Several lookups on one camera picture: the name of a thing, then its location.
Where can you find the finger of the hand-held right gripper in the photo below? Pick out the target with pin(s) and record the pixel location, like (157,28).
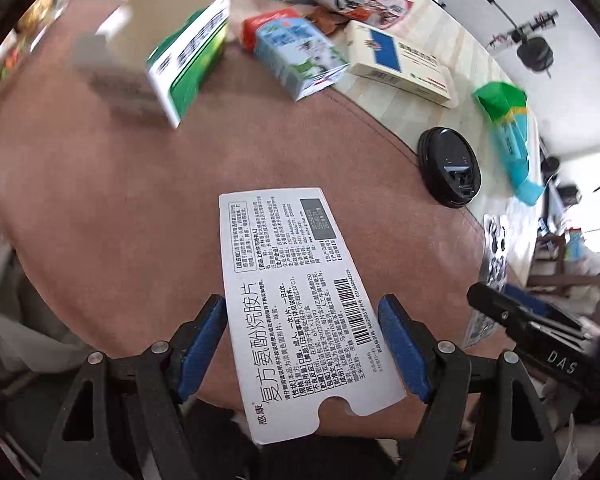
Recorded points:
(495,300)

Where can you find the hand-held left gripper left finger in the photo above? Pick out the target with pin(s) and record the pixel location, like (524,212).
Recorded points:
(204,345)

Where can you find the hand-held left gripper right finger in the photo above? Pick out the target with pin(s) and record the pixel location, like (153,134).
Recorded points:
(400,350)

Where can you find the green blue snack bag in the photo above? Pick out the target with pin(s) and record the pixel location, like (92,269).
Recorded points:
(510,130)

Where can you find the red white snack wrapper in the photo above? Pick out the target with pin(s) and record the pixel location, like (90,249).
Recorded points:
(352,2)

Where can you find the black round device on arm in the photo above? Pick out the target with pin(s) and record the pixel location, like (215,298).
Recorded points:
(534,55)

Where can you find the panda print bag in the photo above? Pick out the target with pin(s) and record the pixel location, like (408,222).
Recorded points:
(495,255)

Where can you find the wooden chair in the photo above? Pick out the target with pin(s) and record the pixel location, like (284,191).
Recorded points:
(560,280)

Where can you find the black cup lid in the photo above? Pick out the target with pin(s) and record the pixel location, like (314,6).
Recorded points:
(445,155)

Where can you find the brown mat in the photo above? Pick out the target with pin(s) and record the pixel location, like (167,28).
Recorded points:
(130,185)

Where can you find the pale striped cloth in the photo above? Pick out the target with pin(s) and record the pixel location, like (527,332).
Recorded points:
(395,110)

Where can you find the white blue medicine box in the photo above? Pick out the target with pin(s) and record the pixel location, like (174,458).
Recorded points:
(390,60)

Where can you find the green white medicine box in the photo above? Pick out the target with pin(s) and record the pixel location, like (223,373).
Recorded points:
(190,60)

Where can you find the blue milk carton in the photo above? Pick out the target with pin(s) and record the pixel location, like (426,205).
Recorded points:
(300,55)

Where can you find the brown snack wrapper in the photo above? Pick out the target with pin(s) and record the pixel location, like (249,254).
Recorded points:
(330,22)

